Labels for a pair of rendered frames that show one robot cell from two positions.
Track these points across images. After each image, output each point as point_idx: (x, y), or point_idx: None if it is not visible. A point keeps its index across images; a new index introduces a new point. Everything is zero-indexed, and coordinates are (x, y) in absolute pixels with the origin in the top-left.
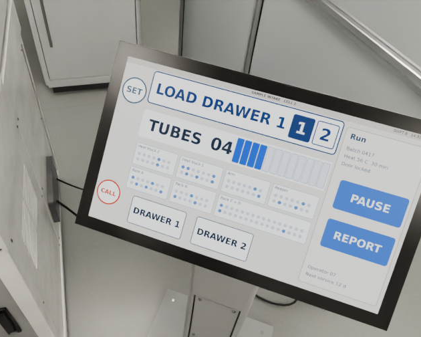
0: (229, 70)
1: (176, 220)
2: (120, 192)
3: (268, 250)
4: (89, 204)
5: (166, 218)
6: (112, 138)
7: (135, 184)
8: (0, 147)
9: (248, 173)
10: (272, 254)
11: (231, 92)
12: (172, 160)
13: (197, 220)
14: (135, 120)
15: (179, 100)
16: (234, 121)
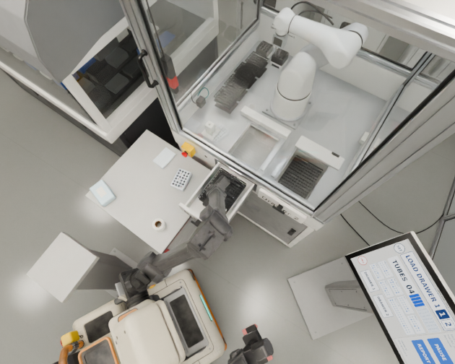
0: (437, 276)
1: (374, 287)
2: (365, 264)
3: (393, 323)
4: (353, 256)
5: (372, 284)
6: (378, 250)
7: (372, 267)
8: None
9: (410, 303)
10: (393, 326)
11: (430, 282)
12: (390, 274)
13: (380, 295)
14: (391, 255)
15: (410, 265)
16: (422, 289)
